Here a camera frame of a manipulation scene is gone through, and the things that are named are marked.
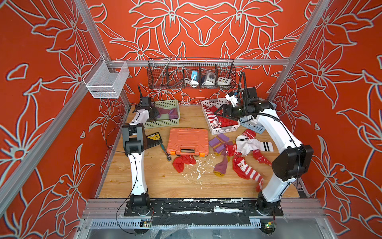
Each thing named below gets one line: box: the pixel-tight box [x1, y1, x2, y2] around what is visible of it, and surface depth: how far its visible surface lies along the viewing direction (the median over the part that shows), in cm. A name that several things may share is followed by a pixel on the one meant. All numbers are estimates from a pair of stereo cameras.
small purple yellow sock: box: [213, 154, 230, 177], surface depth 87 cm
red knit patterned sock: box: [241, 128, 257, 140], surface depth 103 cm
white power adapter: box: [184, 71, 199, 89], surface depth 85 cm
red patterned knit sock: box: [225, 143, 237, 157], surface depth 94 cm
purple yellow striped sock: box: [208, 133, 233, 156], surface depth 97 cm
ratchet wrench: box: [160, 143, 172, 162], surface depth 92 cm
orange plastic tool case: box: [166, 127, 209, 158], surface depth 95 cm
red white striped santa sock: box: [232, 155, 265, 193], surface depth 85 cm
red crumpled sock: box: [172, 154, 197, 173], surface depth 90 cm
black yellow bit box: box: [146, 131, 163, 149], surface depth 100 cm
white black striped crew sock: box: [235, 134, 274, 156], surface depth 95 cm
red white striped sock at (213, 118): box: [203, 105, 222, 129], surface depth 105 cm
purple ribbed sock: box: [156, 107, 179, 120], surface depth 112 cm
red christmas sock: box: [217, 116, 239, 128], surface depth 106 cm
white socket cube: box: [200, 71, 216, 86], surface depth 93 cm
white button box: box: [217, 76, 232, 88], surface depth 96 cm
